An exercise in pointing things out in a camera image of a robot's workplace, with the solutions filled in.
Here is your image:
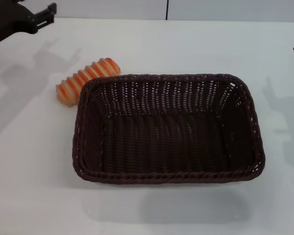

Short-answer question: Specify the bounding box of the orange striped bread loaf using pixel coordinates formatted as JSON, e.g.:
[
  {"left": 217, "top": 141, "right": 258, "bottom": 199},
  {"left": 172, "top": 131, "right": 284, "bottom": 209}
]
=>
[{"left": 55, "top": 57, "right": 122, "bottom": 108}]

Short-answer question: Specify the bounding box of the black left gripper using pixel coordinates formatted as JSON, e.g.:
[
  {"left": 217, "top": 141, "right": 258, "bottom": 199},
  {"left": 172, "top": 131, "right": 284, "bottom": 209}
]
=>
[{"left": 0, "top": 0, "right": 58, "bottom": 47}]

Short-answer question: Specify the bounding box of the dark brown woven basket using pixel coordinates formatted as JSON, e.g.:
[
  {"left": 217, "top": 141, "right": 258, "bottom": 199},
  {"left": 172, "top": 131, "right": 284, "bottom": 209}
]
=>
[{"left": 72, "top": 72, "right": 266, "bottom": 186}]

